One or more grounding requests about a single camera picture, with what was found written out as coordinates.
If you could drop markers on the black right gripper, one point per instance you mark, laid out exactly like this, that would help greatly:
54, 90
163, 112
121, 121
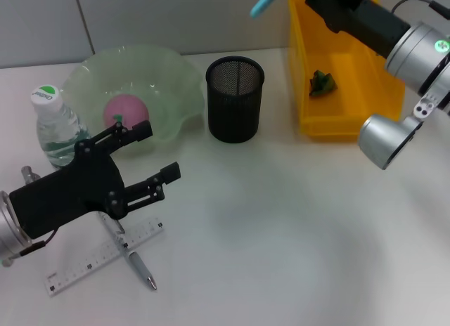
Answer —
358, 13

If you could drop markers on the pale green glass fruit plate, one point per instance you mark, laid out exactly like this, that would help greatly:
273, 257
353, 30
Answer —
168, 94

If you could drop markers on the yellow plastic bin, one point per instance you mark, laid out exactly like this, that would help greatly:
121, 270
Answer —
316, 76

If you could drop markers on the pink peach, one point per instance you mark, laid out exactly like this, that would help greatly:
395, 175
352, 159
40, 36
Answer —
126, 110

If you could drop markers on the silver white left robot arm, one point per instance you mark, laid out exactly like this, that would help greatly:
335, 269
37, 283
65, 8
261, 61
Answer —
8, 227

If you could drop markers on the clear water bottle green label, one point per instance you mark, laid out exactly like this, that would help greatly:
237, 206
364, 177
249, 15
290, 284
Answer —
56, 129

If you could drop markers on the clear plastic ruler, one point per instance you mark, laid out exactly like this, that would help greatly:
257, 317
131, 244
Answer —
81, 266

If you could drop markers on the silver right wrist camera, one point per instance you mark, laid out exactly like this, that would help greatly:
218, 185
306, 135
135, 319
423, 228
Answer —
386, 140

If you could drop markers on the black mesh pen holder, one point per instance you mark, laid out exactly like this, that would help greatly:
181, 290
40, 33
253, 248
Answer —
235, 104

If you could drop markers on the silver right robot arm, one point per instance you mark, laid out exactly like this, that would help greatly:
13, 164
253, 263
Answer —
425, 52

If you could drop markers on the silver ballpoint pen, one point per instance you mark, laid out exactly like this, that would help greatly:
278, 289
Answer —
139, 264

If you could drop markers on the green plastic wrapper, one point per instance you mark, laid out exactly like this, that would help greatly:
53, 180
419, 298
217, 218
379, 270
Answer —
323, 83

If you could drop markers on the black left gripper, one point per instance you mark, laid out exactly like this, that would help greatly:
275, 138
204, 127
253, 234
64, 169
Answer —
70, 196

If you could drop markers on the blue scissors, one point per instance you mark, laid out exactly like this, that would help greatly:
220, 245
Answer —
263, 1

